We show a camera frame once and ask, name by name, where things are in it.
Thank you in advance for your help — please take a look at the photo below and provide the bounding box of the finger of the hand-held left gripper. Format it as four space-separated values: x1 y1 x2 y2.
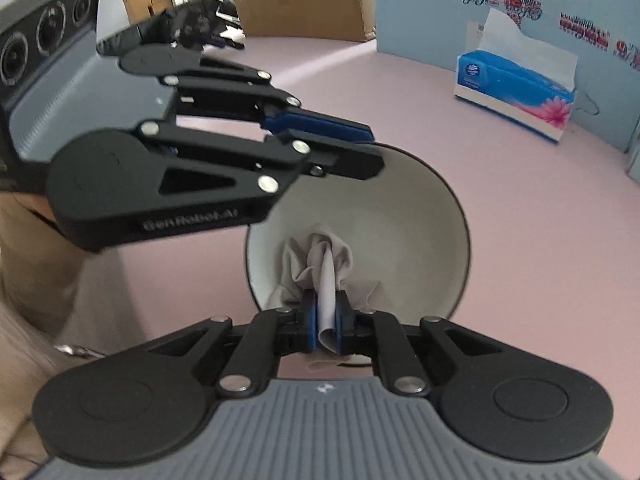
159 57 376 143
139 119 387 197

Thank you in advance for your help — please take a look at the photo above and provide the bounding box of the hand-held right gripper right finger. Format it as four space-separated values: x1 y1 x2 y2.
335 291 506 396

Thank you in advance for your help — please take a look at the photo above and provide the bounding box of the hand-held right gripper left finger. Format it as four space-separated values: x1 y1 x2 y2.
147 292 319 396

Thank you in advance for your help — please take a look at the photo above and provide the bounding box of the grey cleaning cloth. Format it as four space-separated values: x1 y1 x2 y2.
265 232 387 362

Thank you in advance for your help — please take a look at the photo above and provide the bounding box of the white bowl with dark rim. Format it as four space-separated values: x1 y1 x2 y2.
244 142 472 327

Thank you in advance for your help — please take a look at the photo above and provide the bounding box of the black bag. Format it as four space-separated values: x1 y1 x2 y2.
142 0 247 55

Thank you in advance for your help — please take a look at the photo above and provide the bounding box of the light blue printed carton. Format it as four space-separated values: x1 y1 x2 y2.
372 0 640 152

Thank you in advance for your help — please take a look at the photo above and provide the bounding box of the blue tissue box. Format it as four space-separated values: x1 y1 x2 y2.
452 7 579 144

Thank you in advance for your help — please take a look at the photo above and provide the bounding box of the small brown cardboard box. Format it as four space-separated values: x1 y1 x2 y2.
122 0 167 26

